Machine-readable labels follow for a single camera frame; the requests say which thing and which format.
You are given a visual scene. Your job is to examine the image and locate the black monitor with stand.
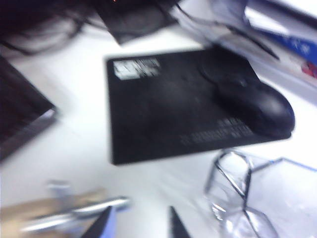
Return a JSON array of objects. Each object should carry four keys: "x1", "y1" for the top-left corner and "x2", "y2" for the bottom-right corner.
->
[{"x1": 94, "y1": 0, "x2": 179, "y2": 46}]

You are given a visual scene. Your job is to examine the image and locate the beige canvas desk calendar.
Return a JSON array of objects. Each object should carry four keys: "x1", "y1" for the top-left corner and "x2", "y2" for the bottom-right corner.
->
[{"x1": 0, "y1": 180, "x2": 132, "y2": 238}]

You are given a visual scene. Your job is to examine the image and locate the thin black cable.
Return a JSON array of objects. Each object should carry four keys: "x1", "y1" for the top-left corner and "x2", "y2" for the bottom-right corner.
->
[{"x1": 230, "y1": 26, "x2": 280, "y2": 60}]

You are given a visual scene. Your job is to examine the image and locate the black computer mouse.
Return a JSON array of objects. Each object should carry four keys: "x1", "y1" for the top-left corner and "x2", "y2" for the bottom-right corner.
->
[{"x1": 212, "y1": 80, "x2": 297, "y2": 137}]

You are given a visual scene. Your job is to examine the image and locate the transparent plastic cup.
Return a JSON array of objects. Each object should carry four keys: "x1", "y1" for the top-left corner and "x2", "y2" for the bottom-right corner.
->
[{"x1": 204, "y1": 148, "x2": 317, "y2": 238}]

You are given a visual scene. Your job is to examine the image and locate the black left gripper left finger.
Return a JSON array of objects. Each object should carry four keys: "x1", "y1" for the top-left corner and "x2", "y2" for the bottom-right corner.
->
[{"x1": 80, "y1": 205, "x2": 113, "y2": 238}]

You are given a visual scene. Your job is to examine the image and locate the black keyboard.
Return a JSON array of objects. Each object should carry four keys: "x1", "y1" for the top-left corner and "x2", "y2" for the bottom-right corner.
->
[{"x1": 0, "y1": 56, "x2": 60, "y2": 162}]

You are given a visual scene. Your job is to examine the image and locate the blue white paper box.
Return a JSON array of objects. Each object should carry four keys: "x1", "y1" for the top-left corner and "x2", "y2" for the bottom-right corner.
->
[{"x1": 244, "y1": 0, "x2": 317, "y2": 86}]

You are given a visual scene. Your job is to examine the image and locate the black mouse pad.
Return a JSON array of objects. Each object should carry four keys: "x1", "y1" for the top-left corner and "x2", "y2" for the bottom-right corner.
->
[{"x1": 106, "y1": 48, "x2": 293, "y2": 166}]

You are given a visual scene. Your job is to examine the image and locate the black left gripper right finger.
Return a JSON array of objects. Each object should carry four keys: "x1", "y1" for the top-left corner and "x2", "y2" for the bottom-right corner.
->
[{"x1": 169, "y1": 205, "x2": 191, "y2": 238}]

